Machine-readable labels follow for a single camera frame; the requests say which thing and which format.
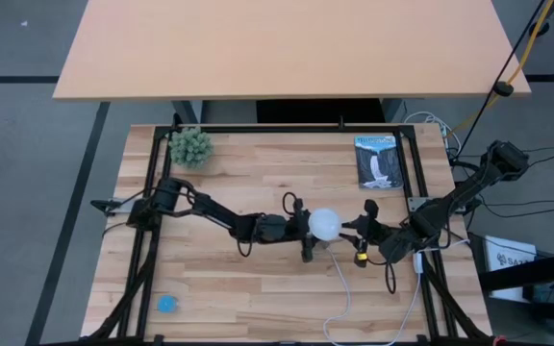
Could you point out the white box with logo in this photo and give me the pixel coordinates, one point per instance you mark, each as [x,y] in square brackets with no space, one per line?
[508,264]

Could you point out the black metal beam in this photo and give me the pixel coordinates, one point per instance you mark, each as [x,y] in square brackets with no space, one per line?
[532,271]

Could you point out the green plant in white pot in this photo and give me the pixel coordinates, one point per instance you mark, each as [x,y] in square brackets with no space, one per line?
[190,148]

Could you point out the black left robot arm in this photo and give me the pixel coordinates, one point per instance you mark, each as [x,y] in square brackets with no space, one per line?
[209,206]

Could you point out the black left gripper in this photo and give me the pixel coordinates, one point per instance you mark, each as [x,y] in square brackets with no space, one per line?
[279,228]

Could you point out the black aluminium table frame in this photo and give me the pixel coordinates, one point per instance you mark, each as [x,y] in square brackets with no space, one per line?
[282,129]

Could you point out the grey metal mounting plate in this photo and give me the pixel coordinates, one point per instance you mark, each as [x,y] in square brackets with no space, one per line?
[416,202]
[120,205]

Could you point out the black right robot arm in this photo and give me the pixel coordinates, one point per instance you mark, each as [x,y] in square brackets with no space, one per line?
[450,197]

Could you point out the waterfall cover book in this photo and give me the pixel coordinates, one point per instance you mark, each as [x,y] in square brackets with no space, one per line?
[378,163]

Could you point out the brass lamp base socket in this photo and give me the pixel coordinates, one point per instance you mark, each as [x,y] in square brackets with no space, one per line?
[324,244]

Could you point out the blue round disc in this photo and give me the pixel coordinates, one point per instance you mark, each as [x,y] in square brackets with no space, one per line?
[167,304]

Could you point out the white flood light bulb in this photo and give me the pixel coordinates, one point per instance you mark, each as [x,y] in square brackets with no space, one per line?
[324,223]

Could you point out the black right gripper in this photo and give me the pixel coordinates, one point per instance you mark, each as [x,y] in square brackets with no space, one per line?
[380,238]

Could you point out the long light wooden table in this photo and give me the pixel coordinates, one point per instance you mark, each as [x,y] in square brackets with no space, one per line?
[286,48]

